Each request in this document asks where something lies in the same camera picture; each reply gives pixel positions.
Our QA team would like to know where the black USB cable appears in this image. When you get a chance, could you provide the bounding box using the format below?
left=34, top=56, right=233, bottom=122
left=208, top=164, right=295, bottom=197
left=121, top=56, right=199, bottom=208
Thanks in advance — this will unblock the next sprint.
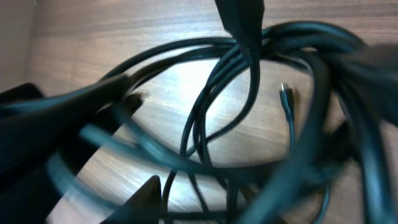
left=46, top=0, right=398, bottom=224
left=279, top=82, right=296, bottom=153

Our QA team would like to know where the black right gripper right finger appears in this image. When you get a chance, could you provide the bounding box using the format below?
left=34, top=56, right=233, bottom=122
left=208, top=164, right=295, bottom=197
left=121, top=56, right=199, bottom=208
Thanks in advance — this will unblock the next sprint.
left=101, top=175, right=162, bottom=224

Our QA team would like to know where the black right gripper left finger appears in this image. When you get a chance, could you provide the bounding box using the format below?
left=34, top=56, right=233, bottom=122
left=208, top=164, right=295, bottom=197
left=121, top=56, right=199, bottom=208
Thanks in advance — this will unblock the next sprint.
left=1, top=75, right=143, bottom=192

